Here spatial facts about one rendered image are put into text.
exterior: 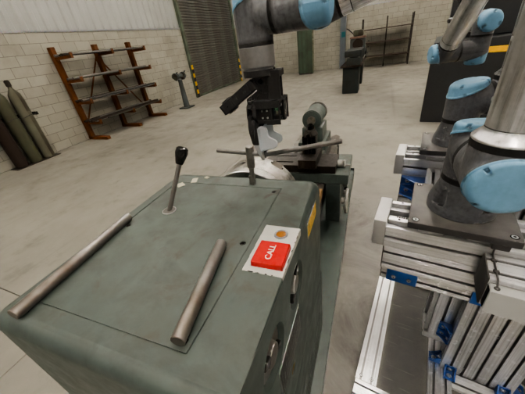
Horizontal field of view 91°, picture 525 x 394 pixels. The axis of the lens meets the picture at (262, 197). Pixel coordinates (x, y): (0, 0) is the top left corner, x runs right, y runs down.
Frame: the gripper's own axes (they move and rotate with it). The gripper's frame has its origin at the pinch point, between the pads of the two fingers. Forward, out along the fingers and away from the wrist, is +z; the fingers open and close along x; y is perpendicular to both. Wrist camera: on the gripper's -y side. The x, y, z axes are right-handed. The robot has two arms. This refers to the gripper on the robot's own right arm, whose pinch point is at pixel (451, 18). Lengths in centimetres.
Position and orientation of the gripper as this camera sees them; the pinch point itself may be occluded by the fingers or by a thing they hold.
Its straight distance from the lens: 179.8
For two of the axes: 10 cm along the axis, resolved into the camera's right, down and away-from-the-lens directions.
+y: 2.6, 8.4, 4.8
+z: 1.5, -5.2, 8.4
